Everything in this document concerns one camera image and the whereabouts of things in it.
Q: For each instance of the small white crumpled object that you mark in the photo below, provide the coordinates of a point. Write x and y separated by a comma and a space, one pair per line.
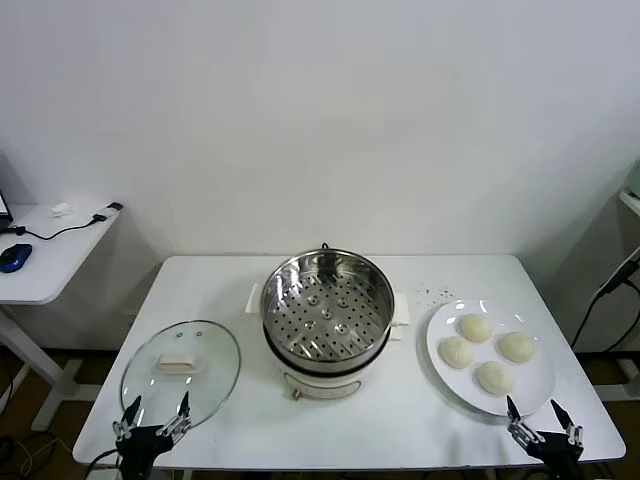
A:
61, 210

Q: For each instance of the blue computer mouse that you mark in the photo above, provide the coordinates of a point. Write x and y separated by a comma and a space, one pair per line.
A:
15, 256

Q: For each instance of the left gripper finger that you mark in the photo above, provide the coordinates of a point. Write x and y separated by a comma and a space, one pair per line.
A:
129, 422
181, 417

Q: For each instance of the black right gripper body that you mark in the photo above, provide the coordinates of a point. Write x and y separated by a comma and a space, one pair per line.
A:
560, 457

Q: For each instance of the white shelf board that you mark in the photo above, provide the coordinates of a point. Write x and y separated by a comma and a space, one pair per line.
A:
631, 202

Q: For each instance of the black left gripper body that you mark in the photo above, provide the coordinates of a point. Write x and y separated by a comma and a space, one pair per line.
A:
142, 450

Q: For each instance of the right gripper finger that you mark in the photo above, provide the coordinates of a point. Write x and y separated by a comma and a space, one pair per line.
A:
571, 430
516, 420

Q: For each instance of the white side table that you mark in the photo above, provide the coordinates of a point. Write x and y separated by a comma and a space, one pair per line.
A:
60, 260

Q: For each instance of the white steamed baozi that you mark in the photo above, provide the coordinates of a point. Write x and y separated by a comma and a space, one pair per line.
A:
516, 346
476, 328
456, 352
494, 378

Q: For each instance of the white stand base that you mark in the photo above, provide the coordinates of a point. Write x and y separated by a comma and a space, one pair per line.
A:
629, 380

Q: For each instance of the black laptop screen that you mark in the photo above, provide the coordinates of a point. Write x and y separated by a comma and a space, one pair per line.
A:
4, 210

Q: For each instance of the cream electric cooking pot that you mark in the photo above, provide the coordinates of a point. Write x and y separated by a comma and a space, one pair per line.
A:
325, 387

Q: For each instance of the perforated steel steamer basket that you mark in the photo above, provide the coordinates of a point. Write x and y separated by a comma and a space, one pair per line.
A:
325, 325

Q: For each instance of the white round plate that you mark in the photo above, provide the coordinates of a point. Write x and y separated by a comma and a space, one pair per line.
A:
535, 382

